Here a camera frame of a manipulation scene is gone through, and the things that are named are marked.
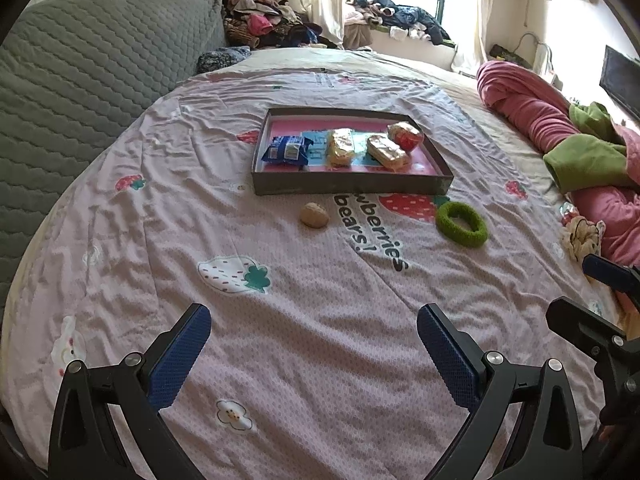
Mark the brown cloth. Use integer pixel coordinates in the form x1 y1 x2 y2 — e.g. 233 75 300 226
344 22 373 51

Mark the red snack packet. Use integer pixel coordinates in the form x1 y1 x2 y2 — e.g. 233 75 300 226
386 121 426 152

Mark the pile of dark clothes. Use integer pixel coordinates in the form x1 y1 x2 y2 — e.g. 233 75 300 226
344 0 453 47

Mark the pile of mixed clothes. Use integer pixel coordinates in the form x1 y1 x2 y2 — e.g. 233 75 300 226
222 0 326 51

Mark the green cloth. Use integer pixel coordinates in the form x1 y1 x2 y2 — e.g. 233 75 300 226
542 101 631 193

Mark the clear rice cracker packet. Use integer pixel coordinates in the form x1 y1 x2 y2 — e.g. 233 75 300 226
325 128 358 167
366 133 412 170

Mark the beige flower scrunchie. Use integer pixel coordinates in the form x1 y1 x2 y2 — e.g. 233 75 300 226
559 215 606 263

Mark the small beige bun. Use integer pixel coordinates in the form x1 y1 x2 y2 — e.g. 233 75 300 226
300 202 330 230

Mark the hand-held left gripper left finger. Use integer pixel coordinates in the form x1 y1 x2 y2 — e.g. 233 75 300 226
47 302 213 480

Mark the pink strawberry printed bedsheet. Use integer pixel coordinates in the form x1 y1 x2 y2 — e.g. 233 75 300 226
0 47 640 480

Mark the blue snack packet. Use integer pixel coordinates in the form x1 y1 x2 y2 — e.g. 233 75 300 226
263 134 312 167

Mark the grey quilted headboard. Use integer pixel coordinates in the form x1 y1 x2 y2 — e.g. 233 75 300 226
0 0 228 321

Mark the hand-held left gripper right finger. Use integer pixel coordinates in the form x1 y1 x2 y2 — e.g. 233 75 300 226
416 302 598 480

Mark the green hair tie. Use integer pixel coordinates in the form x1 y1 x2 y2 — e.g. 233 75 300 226
435 201 489 248

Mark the grey cardboard tray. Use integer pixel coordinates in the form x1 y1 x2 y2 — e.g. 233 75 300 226
250 106 455 197

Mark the dark flat object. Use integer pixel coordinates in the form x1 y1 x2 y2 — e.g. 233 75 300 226
489 44 532 67

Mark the black screen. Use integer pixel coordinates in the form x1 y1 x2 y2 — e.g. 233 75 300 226
599 45 640 123

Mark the white cable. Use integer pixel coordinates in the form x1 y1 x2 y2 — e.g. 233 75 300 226
519 32 557 78

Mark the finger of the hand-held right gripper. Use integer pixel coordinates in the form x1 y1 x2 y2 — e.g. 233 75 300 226
581 254 640 311
545 297 640 396

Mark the dark blue patterned cloth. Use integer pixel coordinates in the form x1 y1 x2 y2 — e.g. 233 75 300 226
196 46 252 75

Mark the pink blanket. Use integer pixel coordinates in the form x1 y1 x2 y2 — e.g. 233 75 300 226
475 60 640 321

